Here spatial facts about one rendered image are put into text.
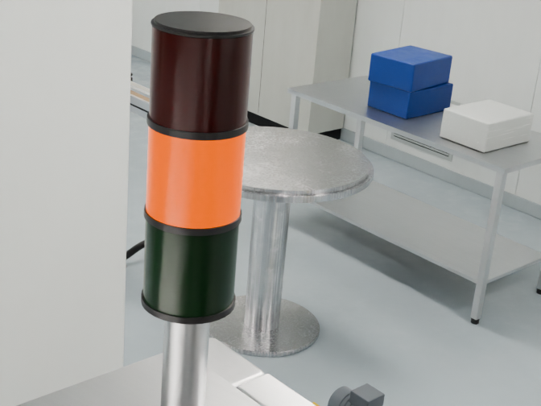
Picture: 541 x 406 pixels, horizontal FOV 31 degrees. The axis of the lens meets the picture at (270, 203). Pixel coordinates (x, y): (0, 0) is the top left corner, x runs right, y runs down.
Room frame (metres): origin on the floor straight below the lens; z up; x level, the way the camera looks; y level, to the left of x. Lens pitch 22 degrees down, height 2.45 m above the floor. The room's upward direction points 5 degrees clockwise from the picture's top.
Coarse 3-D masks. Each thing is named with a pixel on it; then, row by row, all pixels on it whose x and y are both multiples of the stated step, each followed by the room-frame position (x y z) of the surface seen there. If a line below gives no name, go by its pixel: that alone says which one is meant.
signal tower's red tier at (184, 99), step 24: (168, 48) 0.44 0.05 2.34; (192, 48) 0.44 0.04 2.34; (216, 48) 0.44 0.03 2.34; (240, 48) 0.44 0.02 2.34; (168, 72) 0.44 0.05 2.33; (192, 72) 0.44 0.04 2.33; (216, 72) 0.44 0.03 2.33; (240, 72) 0.45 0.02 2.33; (168, 96) 0.44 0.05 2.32; (192, 96) 0.44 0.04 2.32; (216, 96) 0.44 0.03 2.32; (240, 96) 0.45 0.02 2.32; (168, 120) 0.44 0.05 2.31; (192, 120) 0.44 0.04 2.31; (216, 120) 0.44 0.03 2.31; (240, 120) 0.45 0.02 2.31
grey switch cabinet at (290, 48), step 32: (224, 0) 8.07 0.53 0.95; (256, 0) 7.78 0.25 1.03; (288, 0) 7.51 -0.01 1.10; (320, 0) 7.25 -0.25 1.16; (352, 0) 7.48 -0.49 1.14; (256, 32) 7.76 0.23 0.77; (288, 32) 7.48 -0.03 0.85; (320, 32) 7.27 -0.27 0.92; (352, 32) 7.51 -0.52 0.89; (256, 64) 7.73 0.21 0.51; (288, 64) 7.46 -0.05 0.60; (320, 64) 7.30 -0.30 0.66; (256, 96) 7.71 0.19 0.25; (288, 96) 7.44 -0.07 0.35; (320, 128) 7.35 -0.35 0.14
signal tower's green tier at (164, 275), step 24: (168, 240) 0.44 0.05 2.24; (192, 240) 0.44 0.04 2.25; (216, 240) 0.44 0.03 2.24; (144, 264) 0.45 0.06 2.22; (168, 264) 0.44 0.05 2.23; (192, 264) 0.44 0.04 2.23; (216, 264) 0.44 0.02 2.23; (144, 288) 0.45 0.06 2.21; (168, 288) 0.44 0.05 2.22; (192, 288) 0.44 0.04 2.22; (216, 288) 0.44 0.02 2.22; (168, 312) 0.44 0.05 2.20; (192, 312) 0.44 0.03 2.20; (216, 312) 0.44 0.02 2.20
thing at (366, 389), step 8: (368, 384) 2.35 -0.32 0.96; (336, 392) 2.36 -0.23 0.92; (344, 392) 2.35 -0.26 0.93; (352, 392) 2.30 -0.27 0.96; (360, 392) 2.30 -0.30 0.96; (368, 392) 2.30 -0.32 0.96; (376, 392) 2.31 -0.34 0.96; (328, 400) 2.36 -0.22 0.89; (336, 400) 2.34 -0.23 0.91; (344, 400) 2.33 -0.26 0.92; (352, 400) 2.30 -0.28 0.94; (360, 400) 2.28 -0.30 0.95; (368, 400) 2.26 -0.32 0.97; (376, 400) 2.28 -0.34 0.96
